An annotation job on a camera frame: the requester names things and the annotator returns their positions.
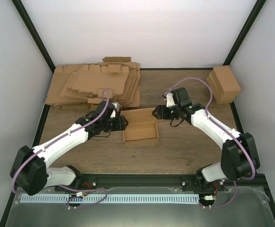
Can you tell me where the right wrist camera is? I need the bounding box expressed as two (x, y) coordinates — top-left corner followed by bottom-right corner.
(163, 92), (176, 108)

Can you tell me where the black aluminium frame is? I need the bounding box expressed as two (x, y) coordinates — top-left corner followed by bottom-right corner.
(0, 0), (275, 227)

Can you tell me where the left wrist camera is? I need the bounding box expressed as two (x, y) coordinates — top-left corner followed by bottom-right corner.
(110, 102), (121, 118)

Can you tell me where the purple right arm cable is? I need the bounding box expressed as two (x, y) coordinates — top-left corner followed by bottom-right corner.
(165, 77), (256, 210)

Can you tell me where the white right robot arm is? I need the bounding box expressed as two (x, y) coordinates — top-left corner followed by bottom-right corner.
(152, 87), (260, 191)

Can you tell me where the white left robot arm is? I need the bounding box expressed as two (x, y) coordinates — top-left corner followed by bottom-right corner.
(10, 101), (128, 196)

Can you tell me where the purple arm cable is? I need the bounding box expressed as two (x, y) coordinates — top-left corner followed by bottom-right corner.
(10, 88), (111, 210)
(165, 77), (256, 210)

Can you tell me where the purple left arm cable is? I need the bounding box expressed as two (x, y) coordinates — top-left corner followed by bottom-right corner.
(10, 88), (111, 210)

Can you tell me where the folded brown cardboard box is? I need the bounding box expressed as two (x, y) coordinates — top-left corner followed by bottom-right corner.
(206, 66), (241, 104)

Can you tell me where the brown cardboard box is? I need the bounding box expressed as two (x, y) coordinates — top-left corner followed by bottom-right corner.
(206, 66), (241, 104)
(121, 108), (162, 145)

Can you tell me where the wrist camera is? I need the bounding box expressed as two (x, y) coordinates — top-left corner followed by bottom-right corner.
(163, 92), (176, 108)
(110, 102), (121, 118)

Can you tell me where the stack of flat cardboard blanks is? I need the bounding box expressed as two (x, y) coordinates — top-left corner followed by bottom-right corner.
(45, 56), (141, 109)

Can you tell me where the white slotted cable duct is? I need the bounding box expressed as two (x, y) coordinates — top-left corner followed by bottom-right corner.
(20, 194), (199, 205)

